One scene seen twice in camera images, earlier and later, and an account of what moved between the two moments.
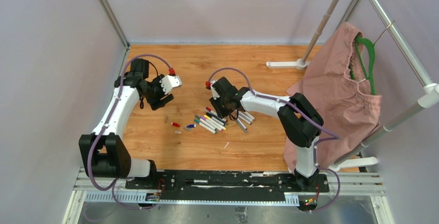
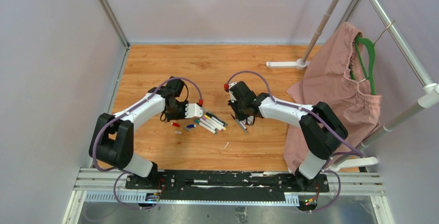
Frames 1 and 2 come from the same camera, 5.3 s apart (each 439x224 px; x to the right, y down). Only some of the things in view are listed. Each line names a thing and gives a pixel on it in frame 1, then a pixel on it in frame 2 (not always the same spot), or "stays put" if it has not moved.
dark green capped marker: [199, 117] stays put
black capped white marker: [210, 116] stays put
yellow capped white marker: [207, 117] stays put
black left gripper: [156, 105] -> [182, 116]
